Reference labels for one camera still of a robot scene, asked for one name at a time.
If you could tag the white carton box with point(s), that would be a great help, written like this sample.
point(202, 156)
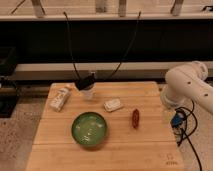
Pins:
point(60, 98)

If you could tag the clear plastic cup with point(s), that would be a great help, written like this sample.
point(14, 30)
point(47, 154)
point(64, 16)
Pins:
point(88, 92)

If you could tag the green bowl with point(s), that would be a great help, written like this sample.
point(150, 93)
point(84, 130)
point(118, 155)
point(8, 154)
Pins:
point(89, 129)

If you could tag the blue connector box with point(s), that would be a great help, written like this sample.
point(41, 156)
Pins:
point(176, 120)

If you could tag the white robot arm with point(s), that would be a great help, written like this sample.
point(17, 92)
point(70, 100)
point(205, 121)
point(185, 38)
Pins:
point(187, 81)

